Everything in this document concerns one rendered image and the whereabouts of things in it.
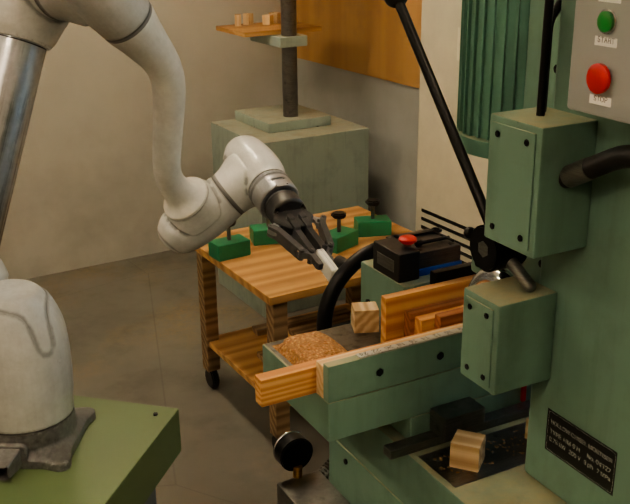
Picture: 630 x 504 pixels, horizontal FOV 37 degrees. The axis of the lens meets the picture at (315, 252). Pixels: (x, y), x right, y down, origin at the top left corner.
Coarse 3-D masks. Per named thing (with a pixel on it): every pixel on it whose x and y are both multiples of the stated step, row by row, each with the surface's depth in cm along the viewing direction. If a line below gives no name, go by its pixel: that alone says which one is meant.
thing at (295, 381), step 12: (456, 324) 138; (408, 336) 135; (360, 348) 131; (312, 360) 128; (264, 372) 125; (276, 372) 125; (288, 372) 125; (300, 372) 125; (312, 372) 126; (264, 384) 123; (276, 384) 124; (288, 384) 125; (300, 384) 126; (312, 384) 127; (264, 396) 124; (276, 396) 124; (288, 396) 125; (300, 396) 126
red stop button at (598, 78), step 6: (594, 66) 92; (600, 66) 92; (606, 66) 92; (588, 72) 93; (594, 72) 92; (600, 72) 92; (606, 72) 91; (588, 78) 93; (594, 78) 92; (600, 78) 92; (606, 78) 91; (588, 84) 93; (594, 84) 93; (600, 84) 92; (606, 84) 92; (594, 90) 93; (600, 90) 92; (606, 90) 92
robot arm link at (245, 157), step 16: (240, 144) 194; (256, 144) 193; (224, 160) 194; (240, 160) 191; (256, 160) 189; (272, 160) 190; (224, 176) 191; (240, 176) 189; (256, 176) 187; (224, 192) 190; (240, 192) 190; (240, 208) 192
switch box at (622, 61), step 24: (576, 0) 94; (624, 0) 89; (576, 24) 95; (624, 24) 89; (576, 48) 95; (600, 48) 92; (624, 48) 90; (576, 72) 96; (624, 72) 90; (576, 96) 96; (624, 96) 91; (624, 120) 92
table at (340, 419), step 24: (336, 336) 144; (360, 336) 144; (264, 360) 142; (408, 384) 130; (432, 384) 132; (456, 384) 135; (312, 408) 129; (336, 408) 125; (360, 408) 127; (384, 408) 130; (408, 408) 132; (336, 432) 127; (360, 432) 129
